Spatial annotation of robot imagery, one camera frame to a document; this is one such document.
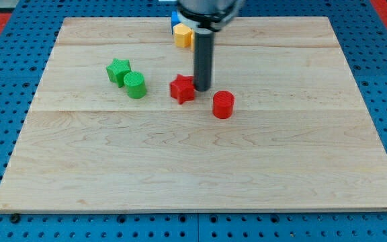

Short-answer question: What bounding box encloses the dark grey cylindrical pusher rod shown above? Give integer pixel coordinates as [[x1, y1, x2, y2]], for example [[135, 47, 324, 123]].
[[193, 33, 214, 91]]

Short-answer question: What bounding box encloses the red star block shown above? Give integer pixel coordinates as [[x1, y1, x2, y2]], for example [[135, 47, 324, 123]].
[[169, 74, 195, 105]]

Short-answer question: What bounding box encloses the green star block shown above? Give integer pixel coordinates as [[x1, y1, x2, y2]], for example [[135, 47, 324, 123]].
[[105, 58, 132, 88]]

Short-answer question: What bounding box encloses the yellow block behind rod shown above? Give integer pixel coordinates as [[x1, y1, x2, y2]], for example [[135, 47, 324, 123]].
[[190, 31, 195, 52]]

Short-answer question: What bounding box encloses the yellow hexagon block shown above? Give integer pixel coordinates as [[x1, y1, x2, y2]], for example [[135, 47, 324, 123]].
[[173, 23, 192, 48]]

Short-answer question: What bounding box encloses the blue block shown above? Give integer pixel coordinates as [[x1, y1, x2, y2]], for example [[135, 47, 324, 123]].
[[171, 11, 181, 34]]

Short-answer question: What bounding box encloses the red cylinder block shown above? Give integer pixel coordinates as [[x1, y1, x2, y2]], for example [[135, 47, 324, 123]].
[[212, 90, 235, 119]]

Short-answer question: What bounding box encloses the green cylinder block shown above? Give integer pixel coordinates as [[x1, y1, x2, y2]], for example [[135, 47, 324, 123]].
[[124, 71, 147, 99]]

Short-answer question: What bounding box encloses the light wooden board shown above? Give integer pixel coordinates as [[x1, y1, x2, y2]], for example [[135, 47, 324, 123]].
[[0, 17, 387, 214]]

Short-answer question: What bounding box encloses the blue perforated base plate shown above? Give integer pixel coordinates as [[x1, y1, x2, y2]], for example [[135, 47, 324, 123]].
[[0, 1, 387, 241]]

